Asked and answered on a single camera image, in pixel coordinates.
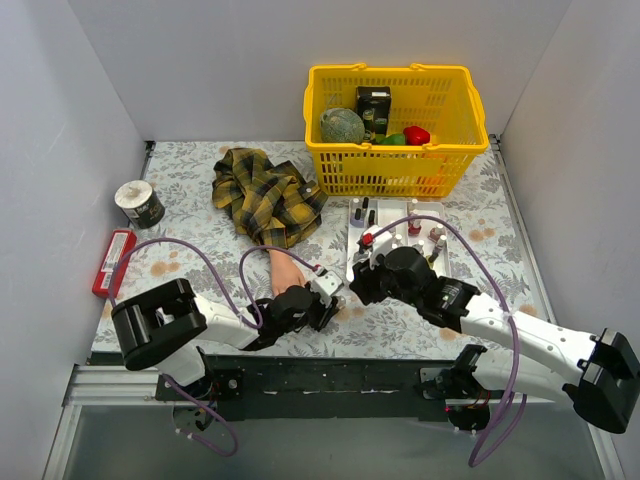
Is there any mannequin hand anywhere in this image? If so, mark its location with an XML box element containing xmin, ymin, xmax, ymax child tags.
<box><xmin>269</xmin><ymin>250</ymin><xmax>306</xmax><ymax>296</ymax></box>

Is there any yellow plaid shirt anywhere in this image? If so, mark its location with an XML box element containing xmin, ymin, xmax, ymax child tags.
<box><xmin>212</xmin><ymin>148</ymin><xmax>328</xmax><ymax>249</ymax></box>

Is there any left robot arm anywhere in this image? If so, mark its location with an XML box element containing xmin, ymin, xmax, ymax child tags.
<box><xmin>111</xmin><ymin>272</ymin><xmax>343</xmax><ymax>400</ymax></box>

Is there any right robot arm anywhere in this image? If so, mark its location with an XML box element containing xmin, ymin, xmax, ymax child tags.
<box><xmin>349</xmin><ymin>247</ymin><xmax>639</xmax><ymax>434</ymax></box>

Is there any yellow polish bottle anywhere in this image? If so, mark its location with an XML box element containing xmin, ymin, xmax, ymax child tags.
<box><xmin>427</xmin><ymin>243</ymin><xmax>446</xmax><ymax>265</ymax></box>

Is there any red glitter polish bottle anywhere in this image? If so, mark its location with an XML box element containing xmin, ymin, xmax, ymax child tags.
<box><xmin>407</xmin><ymin>212</ymin><xmax>422</xmax><ymax>237</ymax></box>

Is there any pale glitter polish bottle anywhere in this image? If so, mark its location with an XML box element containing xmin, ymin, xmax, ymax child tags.
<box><xmin>429</xmin><ymin>223</ymin><xmax>445</xmax><ymax>243</ymax></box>

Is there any white divided tray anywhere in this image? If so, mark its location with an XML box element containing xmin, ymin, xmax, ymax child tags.
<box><xmin>345</xmin><ymin>197</ymin><xmax>450</xmax><ymax>282</ymax></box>

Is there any lilac polish bottle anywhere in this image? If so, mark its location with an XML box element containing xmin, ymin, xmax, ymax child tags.
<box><xmin>349</xmin><ymin>198</ymin><xmax>364</xmax><ymax>228</ymax></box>

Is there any green bell pepper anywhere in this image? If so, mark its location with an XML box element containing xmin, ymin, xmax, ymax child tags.
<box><xmin>378</xmin><ymin>133</ymin><xmax>406</xmax><ymax>146</ymax></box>

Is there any red bell pepper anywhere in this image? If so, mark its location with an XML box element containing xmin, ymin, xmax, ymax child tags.
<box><xmin>403</xmin><ymin>125</ymin><xmax>431</xmax><ymax>146</ymax></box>

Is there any green melon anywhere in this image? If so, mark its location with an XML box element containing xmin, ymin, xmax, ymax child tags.
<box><xmin>319</xmin><ymin>108</ymin><xmax>365</xmax><ymax>144</ymax></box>

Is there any black carton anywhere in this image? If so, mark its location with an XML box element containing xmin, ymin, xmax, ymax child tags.
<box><xmin>356</xmin><ymin>86</ymin><xmax>392</xmax><ymax>144</ymax></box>

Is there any yellow plastic basket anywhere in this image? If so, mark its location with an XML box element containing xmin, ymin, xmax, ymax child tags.
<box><xmin>303</xmin><ymin>63</ymin><xmax>489</xmax><ymax>198</ymax></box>

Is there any red flat box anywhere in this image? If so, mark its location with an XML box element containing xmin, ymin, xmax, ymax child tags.
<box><xmin>92</xmin><ymin>228</ymin><xmax>137</xmax><ymax>299</ymax></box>

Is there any black tin with white lid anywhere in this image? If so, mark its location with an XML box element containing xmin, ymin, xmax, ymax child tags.
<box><xmin>114</xmin><ymin>180</ymin><xmax>165</xmax><ymax>229</ymax></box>

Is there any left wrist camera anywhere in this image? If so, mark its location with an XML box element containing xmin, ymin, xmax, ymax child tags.
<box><xmin>310</xmin><ymin>269</ymin><xmax>343</xmax><ymax>297</ymax></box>

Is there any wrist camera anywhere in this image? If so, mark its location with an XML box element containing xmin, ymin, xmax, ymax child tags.
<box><xmin>310</xmin><ymin>269</ymin><xmax>343</xmax><ymax>297</ymax></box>
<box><xmin>359</xmin><ymin>225</ymin><xmax>401</xmax><ymax>262</ymax></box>

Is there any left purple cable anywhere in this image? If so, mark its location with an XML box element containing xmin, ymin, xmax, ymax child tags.
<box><xmin>107</xmin><ymin>237</ymin><xmax>321</xmax><ymax>458</ymax></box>

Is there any purple cable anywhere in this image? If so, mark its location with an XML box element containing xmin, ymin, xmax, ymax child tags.
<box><xmin>107</xmin><ymin>237</ymin><xmax>321</xmax><ymax>458</ymax></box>
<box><xmin>372</xmin><ymin>214</ymin><xmax>529</xmax><ymax>469</ymax></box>

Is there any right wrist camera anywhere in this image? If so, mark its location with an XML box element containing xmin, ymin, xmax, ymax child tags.
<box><xmin>359</xmin><ymin>225</ymin><xmax>401</xmax><ymax>262</ymax></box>

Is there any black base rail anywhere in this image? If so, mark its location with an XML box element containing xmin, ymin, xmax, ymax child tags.
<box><xmin>154</xmin><ymin>354</ymin><xmax>494</xmax><ymax>424</ymax></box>

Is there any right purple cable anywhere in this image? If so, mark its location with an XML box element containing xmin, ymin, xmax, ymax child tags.
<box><xmin>372</xmin><ymin>214</ymin><xmax>529</xmax><ymax>469</ymax></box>

